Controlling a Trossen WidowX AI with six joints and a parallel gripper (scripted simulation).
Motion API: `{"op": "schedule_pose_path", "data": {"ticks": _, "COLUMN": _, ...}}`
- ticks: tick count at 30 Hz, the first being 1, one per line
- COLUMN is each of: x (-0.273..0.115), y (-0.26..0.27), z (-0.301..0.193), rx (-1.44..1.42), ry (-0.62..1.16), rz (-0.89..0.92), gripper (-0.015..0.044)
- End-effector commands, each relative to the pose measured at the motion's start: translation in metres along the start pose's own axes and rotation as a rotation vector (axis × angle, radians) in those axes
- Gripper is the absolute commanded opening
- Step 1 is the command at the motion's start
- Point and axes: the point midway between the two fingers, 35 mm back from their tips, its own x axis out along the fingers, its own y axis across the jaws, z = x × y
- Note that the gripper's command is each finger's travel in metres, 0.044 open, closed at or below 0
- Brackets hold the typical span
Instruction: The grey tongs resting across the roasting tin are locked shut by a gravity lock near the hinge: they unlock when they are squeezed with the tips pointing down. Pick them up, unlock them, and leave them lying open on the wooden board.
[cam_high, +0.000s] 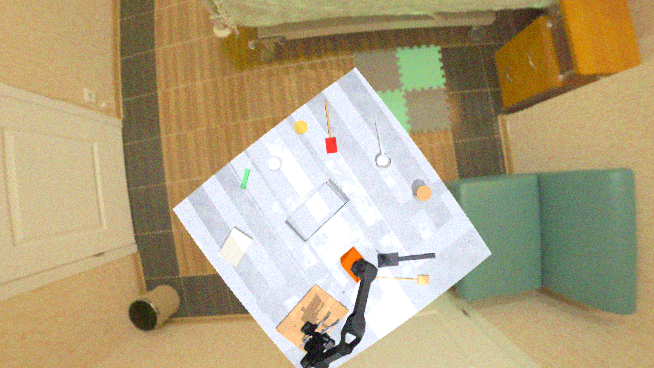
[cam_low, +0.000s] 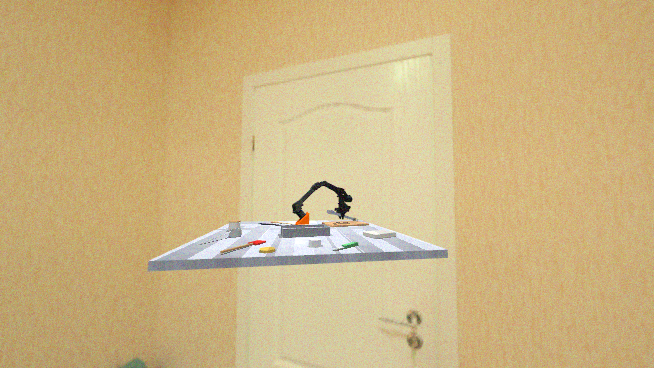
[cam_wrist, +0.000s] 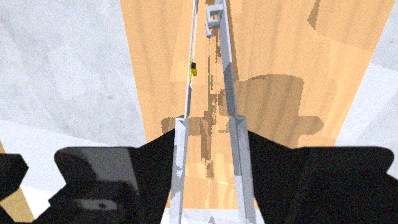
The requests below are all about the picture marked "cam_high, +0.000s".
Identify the red spatula with wooden handle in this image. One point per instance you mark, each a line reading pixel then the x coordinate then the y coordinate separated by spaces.
pixel 331 145

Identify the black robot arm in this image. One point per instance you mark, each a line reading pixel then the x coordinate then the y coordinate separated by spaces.
pixel 354 325

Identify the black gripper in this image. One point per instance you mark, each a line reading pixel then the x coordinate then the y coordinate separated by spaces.
pixel 309 328

